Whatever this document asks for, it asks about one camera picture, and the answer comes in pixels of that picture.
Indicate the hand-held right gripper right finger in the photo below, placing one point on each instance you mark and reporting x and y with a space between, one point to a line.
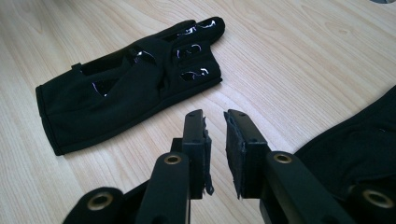
244 155

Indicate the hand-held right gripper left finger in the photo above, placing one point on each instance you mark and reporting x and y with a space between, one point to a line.
196 149

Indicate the black glove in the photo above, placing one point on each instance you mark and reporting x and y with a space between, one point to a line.
358 149
130 90

